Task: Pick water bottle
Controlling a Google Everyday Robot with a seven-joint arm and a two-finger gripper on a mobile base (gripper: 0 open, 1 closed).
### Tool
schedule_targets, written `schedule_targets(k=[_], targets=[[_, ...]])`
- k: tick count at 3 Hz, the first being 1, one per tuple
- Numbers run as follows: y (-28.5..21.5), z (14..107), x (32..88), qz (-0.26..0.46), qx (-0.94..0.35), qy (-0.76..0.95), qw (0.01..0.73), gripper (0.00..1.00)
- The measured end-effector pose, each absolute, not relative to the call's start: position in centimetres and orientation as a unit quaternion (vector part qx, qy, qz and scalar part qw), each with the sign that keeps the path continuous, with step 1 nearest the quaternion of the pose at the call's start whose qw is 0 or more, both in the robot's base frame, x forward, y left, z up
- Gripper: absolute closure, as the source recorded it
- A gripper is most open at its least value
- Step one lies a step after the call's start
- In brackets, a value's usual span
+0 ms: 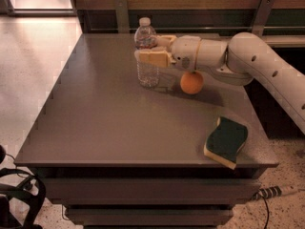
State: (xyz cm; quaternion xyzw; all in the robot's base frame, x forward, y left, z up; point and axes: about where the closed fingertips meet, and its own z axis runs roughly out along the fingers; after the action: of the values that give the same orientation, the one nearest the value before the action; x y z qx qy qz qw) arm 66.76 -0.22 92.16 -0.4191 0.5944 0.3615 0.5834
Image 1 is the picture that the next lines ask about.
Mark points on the green yellow sponge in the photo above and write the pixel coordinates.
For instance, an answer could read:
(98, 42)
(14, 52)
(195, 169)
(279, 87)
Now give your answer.
(225, 141)

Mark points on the white power strip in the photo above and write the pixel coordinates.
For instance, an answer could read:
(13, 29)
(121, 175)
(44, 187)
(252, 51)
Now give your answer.
(275, 192)

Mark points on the metal wall bracket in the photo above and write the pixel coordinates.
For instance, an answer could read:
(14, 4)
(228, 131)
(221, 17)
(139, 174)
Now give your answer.
(122, 16)
(261, 16)

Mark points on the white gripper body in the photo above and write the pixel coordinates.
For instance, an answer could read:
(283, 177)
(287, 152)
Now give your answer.
(186, 52)

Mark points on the right metal wall bracket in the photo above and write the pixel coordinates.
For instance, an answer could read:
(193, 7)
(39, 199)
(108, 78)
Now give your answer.
(261, 16)

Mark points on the left metal wall bracket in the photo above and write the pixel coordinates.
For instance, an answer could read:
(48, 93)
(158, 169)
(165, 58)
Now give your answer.
(122, 16)

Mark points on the clear plastic water bottle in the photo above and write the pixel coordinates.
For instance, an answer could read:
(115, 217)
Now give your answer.
(145, 41)

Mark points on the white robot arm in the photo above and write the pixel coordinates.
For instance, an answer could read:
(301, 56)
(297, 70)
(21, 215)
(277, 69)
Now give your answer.
(237, 62)

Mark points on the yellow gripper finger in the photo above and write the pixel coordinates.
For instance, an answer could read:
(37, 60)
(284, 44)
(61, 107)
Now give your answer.
(157, 56)
(165, 40)

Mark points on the orange fruit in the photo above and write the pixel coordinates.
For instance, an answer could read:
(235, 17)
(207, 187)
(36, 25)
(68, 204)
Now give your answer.
(191, 82)

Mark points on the grey drawer cabinet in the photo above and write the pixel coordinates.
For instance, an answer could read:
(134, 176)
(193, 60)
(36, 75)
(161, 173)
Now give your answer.
(118, 155)

